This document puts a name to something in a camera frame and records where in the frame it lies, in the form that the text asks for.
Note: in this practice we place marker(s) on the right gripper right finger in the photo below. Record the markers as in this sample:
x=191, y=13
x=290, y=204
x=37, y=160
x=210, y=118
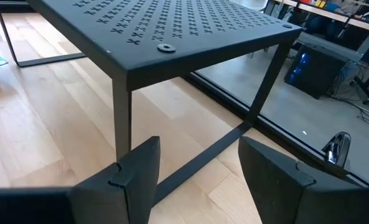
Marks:
x=280, y=193

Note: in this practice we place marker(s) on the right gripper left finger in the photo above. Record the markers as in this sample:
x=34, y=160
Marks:
x=109, y=202

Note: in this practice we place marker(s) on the wooden office desk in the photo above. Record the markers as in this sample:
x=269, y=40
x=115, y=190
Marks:
x=352, y=21

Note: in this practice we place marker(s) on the black computer tower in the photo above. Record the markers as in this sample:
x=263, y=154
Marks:
x=315, y=71

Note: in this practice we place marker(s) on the black stand leg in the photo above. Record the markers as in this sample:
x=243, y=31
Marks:
x=367, y=87

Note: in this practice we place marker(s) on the person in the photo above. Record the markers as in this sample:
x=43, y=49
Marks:
x=324, y=26

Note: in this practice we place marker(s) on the black perforated metal shelf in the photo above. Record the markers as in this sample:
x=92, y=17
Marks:
x=171, y=18

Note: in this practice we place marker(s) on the black metal table frame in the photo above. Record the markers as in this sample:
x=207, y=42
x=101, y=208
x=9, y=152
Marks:
x=265, y=123

